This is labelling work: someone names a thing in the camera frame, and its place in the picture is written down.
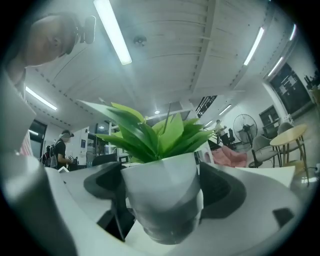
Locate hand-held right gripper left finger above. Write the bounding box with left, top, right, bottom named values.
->
left=83, top=161, right=136, bottom=242

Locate green potted plant white pot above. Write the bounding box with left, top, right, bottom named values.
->
left=76, top=98, right=216, bottom=246

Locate black head-mounted camera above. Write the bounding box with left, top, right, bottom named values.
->
left=74, top=15, right=97, bottom=45

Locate black standing fan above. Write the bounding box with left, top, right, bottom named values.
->
left=232, top=113, right=263, bottom=169

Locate round wooden table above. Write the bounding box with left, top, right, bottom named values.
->
left=269, top=123, right=309, bottom=173

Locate pink beanbag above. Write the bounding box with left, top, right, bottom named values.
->
left=211, top=145, right=248, bottom=168

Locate person's head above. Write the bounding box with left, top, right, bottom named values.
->
left=6, top=13, right=81, bottom=86

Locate black wall board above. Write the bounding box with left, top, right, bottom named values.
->
left=269, top=62, right=313, bottom=115

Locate person's white shirt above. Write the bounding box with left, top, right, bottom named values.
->
left=0, top=71, right=37, bottom=154

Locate red striped cloth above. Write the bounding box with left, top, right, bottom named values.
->
left=19, top=131, right=33, bottom=156

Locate grey chair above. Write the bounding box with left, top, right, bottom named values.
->
left=251, top=134, right=283, bottom=168

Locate black stair railing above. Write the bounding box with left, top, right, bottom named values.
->
left=195, top=94, right=218, bottom=119

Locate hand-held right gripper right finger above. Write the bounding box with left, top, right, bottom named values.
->
left=199, top=161, right=247, bottom=221

